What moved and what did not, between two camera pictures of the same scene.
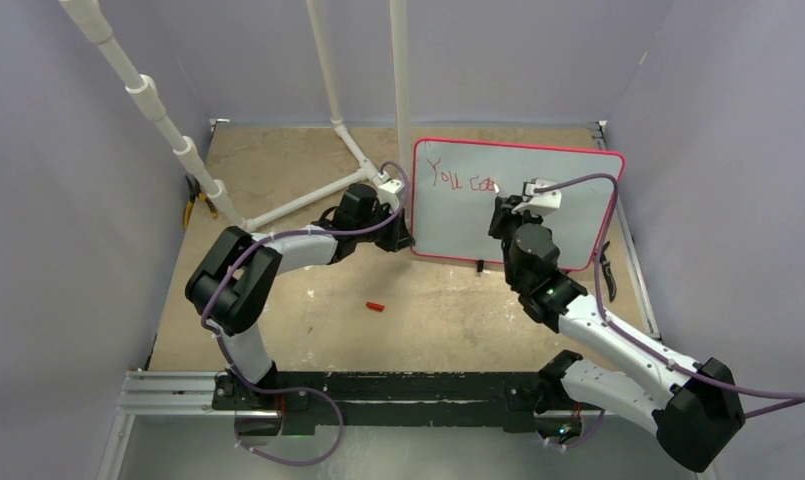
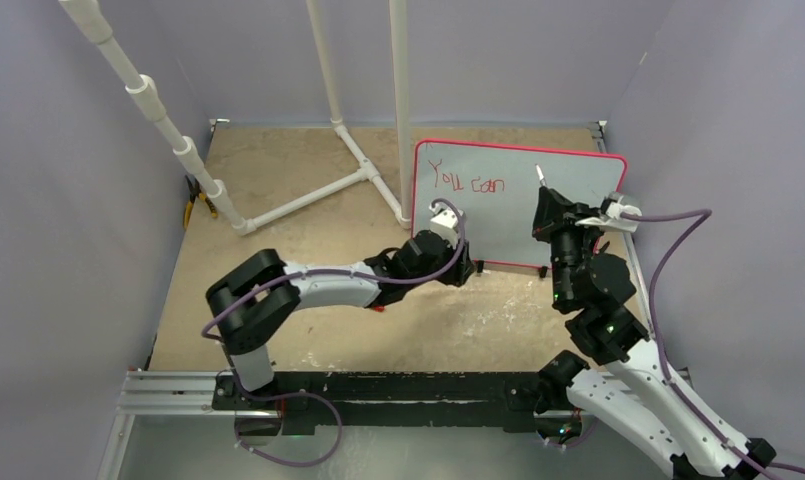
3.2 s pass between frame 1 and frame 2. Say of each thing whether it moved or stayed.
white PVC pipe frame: stayed
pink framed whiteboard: stayed
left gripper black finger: moved
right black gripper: moved
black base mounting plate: stayed
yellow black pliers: stayed
